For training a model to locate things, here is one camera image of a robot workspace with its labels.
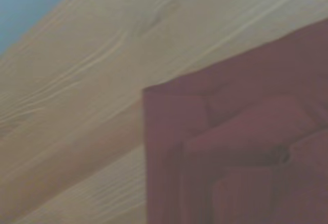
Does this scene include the rust orange shorts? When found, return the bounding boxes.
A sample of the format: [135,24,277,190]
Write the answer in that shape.
[142,16,328,224]

